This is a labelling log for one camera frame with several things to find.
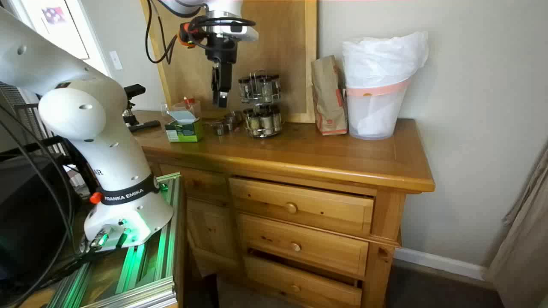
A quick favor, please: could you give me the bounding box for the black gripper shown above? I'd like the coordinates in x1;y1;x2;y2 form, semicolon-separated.
204;33;240;109

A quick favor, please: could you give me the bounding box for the green tea box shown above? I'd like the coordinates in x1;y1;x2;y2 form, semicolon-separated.
163;105;202;145

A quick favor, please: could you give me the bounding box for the medium metal measuring cup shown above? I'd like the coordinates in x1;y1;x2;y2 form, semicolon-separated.
225;110;242;133

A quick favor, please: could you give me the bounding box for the large metal measuring cup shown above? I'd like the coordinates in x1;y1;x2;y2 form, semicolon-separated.
213;116;232;136

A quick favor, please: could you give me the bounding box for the light wood board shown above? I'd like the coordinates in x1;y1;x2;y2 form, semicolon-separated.
139;0;321;124

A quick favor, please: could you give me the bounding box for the brown paper bag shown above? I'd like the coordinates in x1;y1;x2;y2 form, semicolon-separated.
310;52;350;136

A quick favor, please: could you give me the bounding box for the wooden desk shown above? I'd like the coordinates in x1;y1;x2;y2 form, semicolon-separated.
129;107;437;308

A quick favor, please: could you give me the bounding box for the wooden drawer with knob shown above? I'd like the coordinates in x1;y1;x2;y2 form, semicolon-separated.
244;252;365;308
238;213;370;280
228;175;377;235

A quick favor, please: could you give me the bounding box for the white lined trash bin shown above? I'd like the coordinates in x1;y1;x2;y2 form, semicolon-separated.
341;30;432;141

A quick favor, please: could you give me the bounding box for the white framed poster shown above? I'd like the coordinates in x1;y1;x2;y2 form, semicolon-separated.
18;0;95;61

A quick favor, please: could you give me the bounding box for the black equipment box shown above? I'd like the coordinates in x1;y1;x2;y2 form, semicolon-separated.
0;148;76;287

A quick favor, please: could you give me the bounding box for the beige curtain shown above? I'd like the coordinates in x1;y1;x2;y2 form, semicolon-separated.
485;141;548;308

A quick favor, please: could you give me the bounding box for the wire spice rack carousel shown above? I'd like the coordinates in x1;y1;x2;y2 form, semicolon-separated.
237;71;286;140

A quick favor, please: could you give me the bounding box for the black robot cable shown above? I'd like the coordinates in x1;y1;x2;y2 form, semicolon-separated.
143;0;178;64

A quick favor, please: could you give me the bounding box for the black camera on tripod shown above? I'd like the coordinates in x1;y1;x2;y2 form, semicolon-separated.
122;81;163;133

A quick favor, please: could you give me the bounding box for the white wall light switch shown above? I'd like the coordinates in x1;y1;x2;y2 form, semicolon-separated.
108;49;125;71

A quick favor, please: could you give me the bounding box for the aluminium extrusion base frame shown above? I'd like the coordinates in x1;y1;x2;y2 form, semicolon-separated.
48;172;182;308

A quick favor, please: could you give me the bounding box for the black cable bundle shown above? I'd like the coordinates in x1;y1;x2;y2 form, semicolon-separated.
0;100;79;308

